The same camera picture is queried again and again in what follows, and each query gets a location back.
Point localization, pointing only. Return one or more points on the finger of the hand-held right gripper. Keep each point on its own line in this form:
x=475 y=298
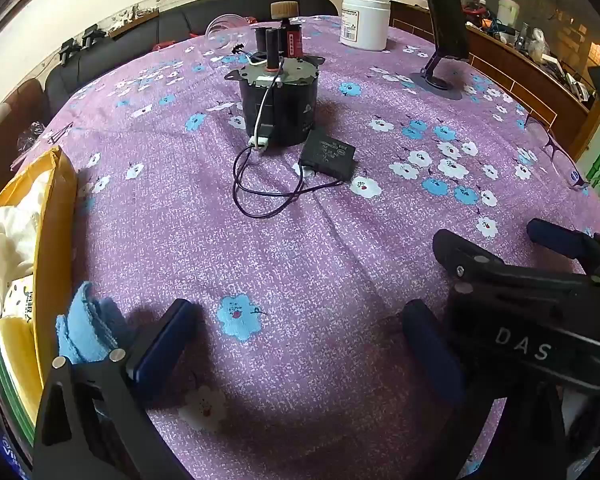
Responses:
x=555 y=235
x=490 y=270

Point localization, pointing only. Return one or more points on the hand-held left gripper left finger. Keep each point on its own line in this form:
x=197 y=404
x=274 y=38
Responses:
x=167 y=327

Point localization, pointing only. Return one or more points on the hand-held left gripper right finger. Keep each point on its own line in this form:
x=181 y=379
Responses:
x=427 y=347

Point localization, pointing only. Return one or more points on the blue cloth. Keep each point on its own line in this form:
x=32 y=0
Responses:
x=87 y=325

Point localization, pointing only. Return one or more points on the yellow cardboard box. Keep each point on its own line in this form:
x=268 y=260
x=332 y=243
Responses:
x=55 y=220

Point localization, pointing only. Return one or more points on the red yellow green sponge pack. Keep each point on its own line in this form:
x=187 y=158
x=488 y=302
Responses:
x=5 y=385

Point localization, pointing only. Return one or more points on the large white cloth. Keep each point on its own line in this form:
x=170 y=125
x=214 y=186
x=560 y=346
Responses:
x=5 y=240

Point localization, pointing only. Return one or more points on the purple eyeglasses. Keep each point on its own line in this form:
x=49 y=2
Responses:
x=560 y=152

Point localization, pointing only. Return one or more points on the purple floral tablecloth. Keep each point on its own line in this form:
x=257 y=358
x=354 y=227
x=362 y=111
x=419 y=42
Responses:
x=330 y=260

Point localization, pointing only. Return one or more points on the yellow print tissue pack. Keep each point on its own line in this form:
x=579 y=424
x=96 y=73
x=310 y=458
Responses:
x=20 y=300

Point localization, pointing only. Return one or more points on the wooden sideboard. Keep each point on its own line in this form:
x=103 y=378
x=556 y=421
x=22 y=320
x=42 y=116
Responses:
x=530 y=75

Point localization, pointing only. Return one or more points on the black phone stand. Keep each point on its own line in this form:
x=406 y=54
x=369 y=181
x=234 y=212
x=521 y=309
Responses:
x=437 y=82

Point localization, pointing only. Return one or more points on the black capacitor box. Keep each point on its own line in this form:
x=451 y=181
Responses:
x=327 y=155

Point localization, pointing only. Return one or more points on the small black hair clip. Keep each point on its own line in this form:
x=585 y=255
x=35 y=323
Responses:
x=60 y=134

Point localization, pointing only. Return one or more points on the white bottle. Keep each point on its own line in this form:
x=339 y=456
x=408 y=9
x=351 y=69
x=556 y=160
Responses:
x=507 y=10

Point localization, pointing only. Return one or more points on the clear plastic bag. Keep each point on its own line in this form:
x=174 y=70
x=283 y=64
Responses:
x=32 y=137

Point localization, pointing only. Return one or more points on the black phone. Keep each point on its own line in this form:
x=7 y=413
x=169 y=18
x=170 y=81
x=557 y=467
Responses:
x=447 y=10

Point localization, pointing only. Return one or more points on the black electric motor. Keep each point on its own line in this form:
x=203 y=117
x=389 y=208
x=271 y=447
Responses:
x=285 y=105

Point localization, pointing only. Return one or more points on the brown armchair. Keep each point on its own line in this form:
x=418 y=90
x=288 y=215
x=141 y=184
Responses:
x=5 y=120

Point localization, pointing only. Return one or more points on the white plastic jar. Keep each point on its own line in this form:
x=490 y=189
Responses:
x=365 y=20

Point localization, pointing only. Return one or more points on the black leather sofa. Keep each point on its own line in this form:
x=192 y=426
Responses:
x=130 y=45

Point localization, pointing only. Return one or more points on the black clamp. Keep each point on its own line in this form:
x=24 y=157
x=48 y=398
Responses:
x=67 y=47
x=92 y=35

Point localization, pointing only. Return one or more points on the clear plastic cup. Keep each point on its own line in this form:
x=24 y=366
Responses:
x=222 y=30

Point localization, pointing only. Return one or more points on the battery device with wooden knob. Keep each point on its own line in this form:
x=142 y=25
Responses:
x=290 y=40

